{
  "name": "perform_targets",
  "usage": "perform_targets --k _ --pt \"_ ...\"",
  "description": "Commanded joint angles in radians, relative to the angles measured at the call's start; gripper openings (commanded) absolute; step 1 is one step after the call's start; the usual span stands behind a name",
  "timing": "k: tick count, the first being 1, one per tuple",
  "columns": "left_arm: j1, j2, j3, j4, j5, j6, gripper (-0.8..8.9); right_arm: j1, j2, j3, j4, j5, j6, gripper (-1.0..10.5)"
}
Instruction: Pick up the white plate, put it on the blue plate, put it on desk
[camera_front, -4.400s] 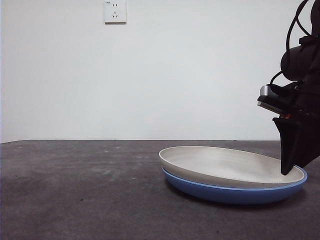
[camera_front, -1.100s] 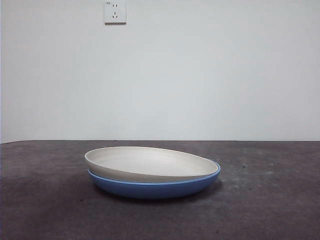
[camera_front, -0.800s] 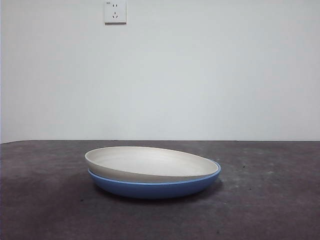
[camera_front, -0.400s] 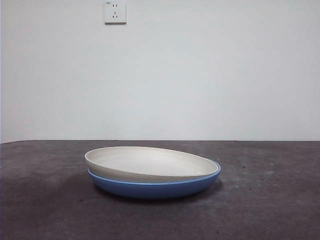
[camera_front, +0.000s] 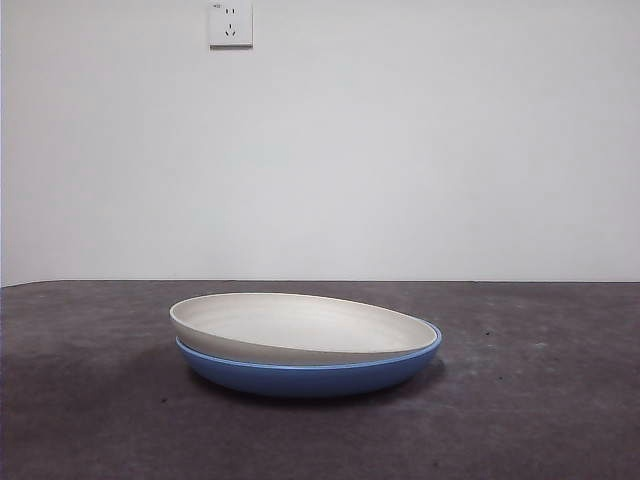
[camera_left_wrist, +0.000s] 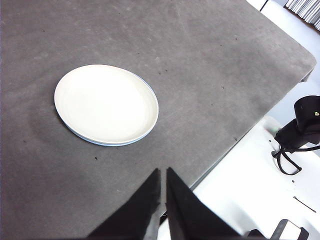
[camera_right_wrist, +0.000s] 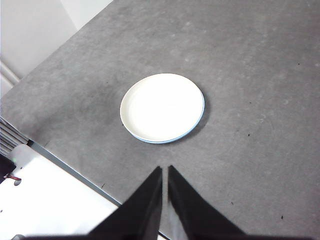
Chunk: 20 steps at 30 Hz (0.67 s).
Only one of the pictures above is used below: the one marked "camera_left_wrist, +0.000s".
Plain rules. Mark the white round plate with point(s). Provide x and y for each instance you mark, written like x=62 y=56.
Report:
x=105 y=105

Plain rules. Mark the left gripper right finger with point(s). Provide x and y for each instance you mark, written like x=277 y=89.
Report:
x=187 y=217

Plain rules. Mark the grey slatted panel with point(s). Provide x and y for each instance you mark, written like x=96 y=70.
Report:
x=305 y=10

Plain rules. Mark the black bracket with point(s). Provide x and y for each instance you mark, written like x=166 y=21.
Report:
x=280 y=231

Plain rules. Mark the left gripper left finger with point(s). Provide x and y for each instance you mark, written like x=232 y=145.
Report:
x=137 y=215

